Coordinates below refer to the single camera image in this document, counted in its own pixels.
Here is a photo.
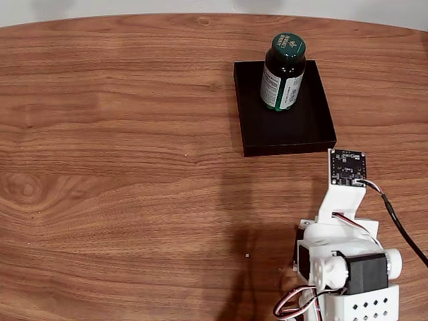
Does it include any dark green pill bottle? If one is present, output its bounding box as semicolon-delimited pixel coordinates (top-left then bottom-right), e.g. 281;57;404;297
259;32;307;112

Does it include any black shallow box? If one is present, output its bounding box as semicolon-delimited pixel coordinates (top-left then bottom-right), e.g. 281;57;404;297
233;60;338;158

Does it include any red white black servo wire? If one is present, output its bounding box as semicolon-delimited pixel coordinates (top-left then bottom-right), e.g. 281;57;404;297
272;284;324;321
332;212;384;250

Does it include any black camera cable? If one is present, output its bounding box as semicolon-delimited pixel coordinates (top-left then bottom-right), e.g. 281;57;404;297
354;179;428;265

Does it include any camera circuit board on mount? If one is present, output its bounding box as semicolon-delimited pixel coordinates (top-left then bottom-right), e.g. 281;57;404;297
316;148;368;229

